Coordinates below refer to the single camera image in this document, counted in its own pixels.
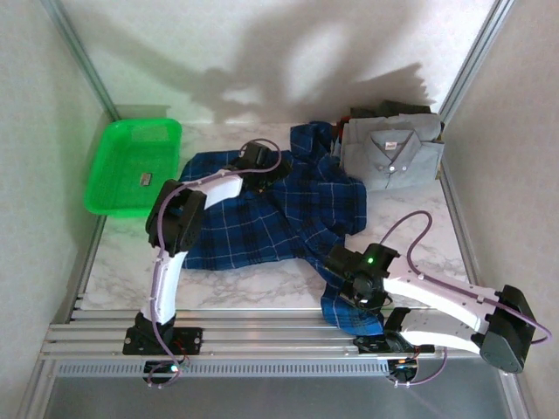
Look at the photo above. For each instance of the blue plaid shirt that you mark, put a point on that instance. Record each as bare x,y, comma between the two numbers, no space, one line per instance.
262,235

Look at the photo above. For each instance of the grey button-up shirt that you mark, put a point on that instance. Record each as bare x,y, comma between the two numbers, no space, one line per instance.
393,166

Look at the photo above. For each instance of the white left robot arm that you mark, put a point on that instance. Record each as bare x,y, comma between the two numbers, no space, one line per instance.
163,283

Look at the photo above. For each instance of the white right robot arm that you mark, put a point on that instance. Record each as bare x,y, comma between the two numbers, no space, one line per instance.
436,301

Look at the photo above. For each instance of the multicoloured patterned shirt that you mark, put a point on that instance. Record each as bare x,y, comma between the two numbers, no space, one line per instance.
338,131

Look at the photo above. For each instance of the small grey label tag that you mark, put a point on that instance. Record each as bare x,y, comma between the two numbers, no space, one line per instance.
146,179

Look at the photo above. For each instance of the green plastic basket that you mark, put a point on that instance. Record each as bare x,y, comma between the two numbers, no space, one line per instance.
131,148

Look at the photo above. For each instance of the dark olive folded shirt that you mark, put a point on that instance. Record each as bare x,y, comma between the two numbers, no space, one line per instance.
393,107

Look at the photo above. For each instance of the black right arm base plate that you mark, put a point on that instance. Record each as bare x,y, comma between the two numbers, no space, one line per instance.
371,345

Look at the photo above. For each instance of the aluminium rail base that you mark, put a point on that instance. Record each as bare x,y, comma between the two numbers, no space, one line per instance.
262,336

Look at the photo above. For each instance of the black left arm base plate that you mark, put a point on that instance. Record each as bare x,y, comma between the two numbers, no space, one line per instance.
192,338

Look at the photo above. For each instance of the aluminium frame post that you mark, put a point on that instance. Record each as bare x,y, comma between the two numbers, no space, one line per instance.
476,52
78,52

